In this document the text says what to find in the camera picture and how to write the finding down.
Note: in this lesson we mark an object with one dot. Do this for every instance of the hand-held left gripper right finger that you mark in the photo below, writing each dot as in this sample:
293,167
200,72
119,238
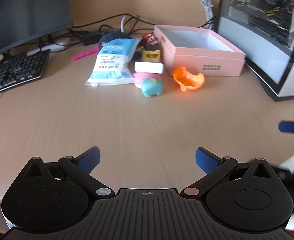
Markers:
205,161

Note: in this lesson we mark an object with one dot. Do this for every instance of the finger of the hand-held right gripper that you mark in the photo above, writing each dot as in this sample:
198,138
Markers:
290,127

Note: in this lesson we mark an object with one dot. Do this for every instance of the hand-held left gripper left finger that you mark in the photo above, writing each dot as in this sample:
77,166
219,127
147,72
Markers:
88,161

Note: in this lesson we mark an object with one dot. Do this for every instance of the orange plastic toy shell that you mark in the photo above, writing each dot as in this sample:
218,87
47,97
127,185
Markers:
186,80

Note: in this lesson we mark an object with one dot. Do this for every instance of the teal round toy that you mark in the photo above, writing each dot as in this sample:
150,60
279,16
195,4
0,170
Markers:
150,88

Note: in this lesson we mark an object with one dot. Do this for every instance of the pink round toy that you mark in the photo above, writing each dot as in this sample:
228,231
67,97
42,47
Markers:
139,78

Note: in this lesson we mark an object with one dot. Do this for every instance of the blue white plastic packet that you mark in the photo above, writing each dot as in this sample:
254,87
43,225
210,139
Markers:
112,62

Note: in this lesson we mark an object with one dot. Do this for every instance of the pink cardboard box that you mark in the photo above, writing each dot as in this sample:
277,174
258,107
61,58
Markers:
186,60

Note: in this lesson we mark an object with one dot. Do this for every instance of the pink plastic scoop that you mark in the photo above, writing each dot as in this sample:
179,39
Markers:
83,55

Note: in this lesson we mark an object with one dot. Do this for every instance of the small white box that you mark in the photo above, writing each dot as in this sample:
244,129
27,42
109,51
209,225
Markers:
148,67

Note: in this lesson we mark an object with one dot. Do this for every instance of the yellow brown toy figure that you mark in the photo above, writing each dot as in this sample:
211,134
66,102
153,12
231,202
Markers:
152,55

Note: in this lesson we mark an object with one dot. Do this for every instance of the dark plush toy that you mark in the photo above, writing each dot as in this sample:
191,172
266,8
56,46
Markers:
114,35

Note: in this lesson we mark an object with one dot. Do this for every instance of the red white striped card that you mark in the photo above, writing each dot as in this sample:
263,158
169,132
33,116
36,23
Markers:
150,38

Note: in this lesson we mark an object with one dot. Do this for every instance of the glass sided computer case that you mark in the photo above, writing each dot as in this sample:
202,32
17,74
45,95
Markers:
261,30

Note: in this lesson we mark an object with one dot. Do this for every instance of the black keyboard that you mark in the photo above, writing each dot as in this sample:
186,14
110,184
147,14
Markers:
14,70

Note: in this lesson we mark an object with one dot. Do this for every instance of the white power strip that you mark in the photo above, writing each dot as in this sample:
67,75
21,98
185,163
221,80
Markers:
52,47

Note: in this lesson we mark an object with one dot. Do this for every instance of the black adapter box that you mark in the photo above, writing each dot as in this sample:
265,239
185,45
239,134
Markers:
90,38

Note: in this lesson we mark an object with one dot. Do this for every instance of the black computer monitor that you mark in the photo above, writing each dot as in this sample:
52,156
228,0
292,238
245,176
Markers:
24,10

